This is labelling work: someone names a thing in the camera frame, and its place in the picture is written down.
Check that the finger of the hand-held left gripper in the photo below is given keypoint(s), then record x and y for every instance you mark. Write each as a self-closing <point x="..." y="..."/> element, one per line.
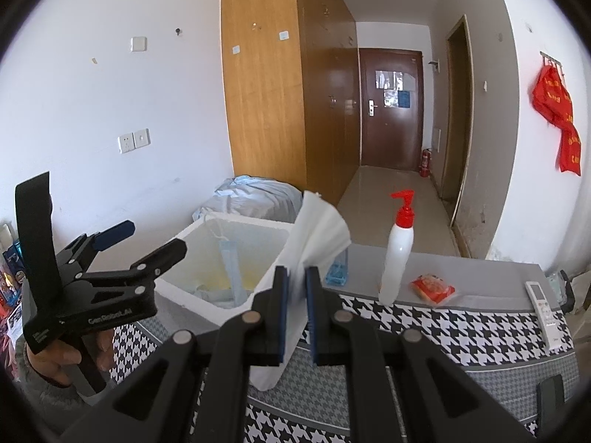
<point x="157" y="260"/>
<point x="113" y="233"/>

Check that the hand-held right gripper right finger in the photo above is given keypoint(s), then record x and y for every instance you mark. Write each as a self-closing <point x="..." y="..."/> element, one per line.
<point x="314" y="318"/>

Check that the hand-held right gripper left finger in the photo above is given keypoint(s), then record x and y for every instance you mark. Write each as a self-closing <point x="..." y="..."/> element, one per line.
<point x="281" y="318"/>

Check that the white foam box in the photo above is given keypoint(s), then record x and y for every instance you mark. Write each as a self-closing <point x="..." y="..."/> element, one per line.
<point x="194" y="304"/>

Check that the blue face mask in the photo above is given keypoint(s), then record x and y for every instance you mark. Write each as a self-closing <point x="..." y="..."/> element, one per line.
<point x="229" y="263"/>
<point x="318" y="240"/>

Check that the person's left forearm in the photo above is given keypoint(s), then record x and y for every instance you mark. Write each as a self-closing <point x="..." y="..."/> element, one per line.
<point x="46" y="406"/>

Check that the person's left hand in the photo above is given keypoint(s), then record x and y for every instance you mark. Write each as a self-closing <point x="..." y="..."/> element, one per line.
<point x="51" y="371"/>

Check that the colourful boxes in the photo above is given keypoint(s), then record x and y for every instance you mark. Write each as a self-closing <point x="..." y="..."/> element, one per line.
<point x="11" y="286"/>

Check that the clear blue spray bottle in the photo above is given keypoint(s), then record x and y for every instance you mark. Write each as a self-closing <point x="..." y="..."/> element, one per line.
<point x="336" y="274"/>

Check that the white red-pump lotion bottle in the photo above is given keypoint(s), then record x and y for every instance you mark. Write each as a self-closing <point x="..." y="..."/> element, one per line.
<point x="397" y="258"/>

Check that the light blue bedding pile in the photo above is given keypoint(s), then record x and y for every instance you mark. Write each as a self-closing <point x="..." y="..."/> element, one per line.
<point x="258" y="198"/>

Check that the red snack packet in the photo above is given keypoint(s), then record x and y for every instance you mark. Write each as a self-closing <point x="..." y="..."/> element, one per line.
<point x="431" y="288"/>

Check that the houndstooth tablecloth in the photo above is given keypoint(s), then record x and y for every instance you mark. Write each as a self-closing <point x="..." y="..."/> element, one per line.
<point x="438" y="323"/>

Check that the red fire extinguisher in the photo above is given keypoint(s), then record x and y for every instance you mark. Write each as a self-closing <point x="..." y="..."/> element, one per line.
<point x="425" y="164"/>

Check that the wooden wardrobe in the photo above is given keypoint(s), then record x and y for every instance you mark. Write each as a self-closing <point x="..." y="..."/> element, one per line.
<point x="263" y="101"/>

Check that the dark brown door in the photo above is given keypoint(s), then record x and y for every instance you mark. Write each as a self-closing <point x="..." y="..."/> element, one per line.
<point x="392" y="138"/>

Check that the white remote control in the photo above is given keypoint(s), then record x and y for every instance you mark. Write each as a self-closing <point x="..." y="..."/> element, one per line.
<point x="545" y="314"/>

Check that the black phone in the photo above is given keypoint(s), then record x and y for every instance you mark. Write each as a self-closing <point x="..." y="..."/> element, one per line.
<point x="551" y="401"/>

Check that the red plastic bag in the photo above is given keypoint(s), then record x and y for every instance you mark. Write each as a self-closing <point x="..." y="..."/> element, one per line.
<point x="570" y="150"/>
<point x="551" y="97"/>

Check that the white wall socket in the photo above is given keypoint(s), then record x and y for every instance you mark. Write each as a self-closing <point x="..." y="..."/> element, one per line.
<point x="125" y="143"/>

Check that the white wall switch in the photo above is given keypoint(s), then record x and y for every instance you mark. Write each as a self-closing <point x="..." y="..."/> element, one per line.
<point x="141" y="138"/>

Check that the white wall plate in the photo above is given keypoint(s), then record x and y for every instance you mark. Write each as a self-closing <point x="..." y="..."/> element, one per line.
<point x="138" y="44"/>

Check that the brown side door frame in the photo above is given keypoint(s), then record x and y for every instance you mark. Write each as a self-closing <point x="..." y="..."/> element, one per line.
<point x="466" y="101"/>

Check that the small wall bracket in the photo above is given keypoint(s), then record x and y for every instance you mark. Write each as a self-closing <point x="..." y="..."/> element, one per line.
<point x="433" y="64"/>

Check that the metal wall hook rack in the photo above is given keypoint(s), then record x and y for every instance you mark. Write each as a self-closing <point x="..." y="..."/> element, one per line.
<point x="550" y="58"/>

